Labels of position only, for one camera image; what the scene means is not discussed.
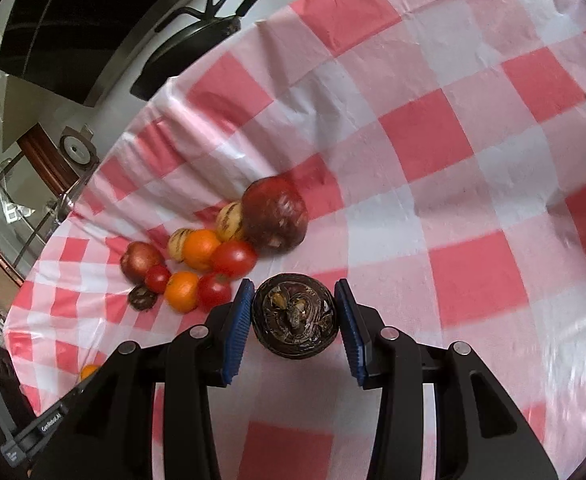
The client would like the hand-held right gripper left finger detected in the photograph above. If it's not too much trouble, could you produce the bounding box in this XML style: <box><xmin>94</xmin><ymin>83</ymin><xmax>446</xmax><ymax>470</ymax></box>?
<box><xmin>28</xmin><ymin>279</ymin><xmax>256</xmax><ymax>480</ymax></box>

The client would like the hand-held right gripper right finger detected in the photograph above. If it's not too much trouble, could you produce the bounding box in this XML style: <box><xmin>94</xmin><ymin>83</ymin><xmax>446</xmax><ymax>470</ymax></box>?
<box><xmin>334</xmin><ymin>279</ymin><xmax>560</xmax><ymax>480</ymax></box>

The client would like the large dark mangosteen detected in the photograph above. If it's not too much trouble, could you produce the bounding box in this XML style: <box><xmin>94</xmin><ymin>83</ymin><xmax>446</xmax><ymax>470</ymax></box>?
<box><xmin>251</xmin><ymin>273</ymin><xmax>336</xmax><ymax>359</ymax></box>

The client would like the large red tomato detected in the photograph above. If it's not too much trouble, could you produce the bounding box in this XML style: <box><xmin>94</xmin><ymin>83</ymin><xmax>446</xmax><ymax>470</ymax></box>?
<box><xmin>211</xmin><ymin>240</ymin><xmax>258</xmax><ymax>279</ymax></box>

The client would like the small red tomato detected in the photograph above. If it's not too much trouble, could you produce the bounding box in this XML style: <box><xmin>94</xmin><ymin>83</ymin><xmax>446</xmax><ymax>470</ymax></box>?
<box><xmin>145</xmin><ymin>265</ymin><xmax>172</xmax><ymax>294</ymax></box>

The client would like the small dark mangosteen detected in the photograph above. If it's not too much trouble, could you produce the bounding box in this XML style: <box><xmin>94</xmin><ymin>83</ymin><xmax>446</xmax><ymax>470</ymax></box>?
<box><xmin>128</xmin><ymin>285</ymin><xmax>158</xmax><ymax>312</ymax></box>

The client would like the small yellow round fruit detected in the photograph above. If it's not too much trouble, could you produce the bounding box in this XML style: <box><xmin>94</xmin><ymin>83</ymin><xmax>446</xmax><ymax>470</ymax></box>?
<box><xmin>168</xmin><ymin>228</ymin><xmax>192</xmax><ymax>262</ymax></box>

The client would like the striped yellow pepino melon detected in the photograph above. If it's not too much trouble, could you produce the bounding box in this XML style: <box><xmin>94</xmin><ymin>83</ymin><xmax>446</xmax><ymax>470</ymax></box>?
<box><xmin>215</xmin><ymin>201</ymin><xmax>246</xmax><ymax>242</ymax></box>

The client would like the large dark red apple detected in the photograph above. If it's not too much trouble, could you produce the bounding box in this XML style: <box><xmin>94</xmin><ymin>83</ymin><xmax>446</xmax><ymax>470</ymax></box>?
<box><xmin>241</xmin><ymin>175</ymin><xmax>309</xmax><ymax>251</ymax></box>

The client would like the small red apple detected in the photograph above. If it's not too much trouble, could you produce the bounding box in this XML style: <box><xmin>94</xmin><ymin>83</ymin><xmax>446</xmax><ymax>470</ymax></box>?
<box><xmin>120</xmin><ymin>241</ymin><xmax>166</xmax><ymax>282</ymax></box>

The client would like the red white checked tablecloth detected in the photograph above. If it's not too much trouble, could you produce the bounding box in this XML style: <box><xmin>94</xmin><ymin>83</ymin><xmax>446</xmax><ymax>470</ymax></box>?
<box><xmin>3</xmin><ymin>0</ymin><xmax>586</xmax><ymax>480</ymax></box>

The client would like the black frying pan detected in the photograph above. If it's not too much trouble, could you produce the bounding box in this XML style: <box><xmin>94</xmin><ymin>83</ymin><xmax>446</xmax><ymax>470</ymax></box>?
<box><xmin>130</xmin><ymin>0</ymin><xmax>310</xmax><ymax>102</ymax></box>

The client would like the black range hood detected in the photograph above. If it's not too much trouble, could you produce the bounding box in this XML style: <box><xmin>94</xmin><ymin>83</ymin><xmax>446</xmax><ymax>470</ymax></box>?
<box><xmin>0</xmin><ymin>0</ymin><xmax>208</xmax><ymax>107</ymax></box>

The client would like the brown wooden door frame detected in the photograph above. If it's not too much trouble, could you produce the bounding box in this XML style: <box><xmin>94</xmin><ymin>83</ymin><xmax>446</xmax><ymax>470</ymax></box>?
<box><xmin>0</xmin><ymin>100</ymin><xmax>81</xmax><ymax>281</ymax></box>

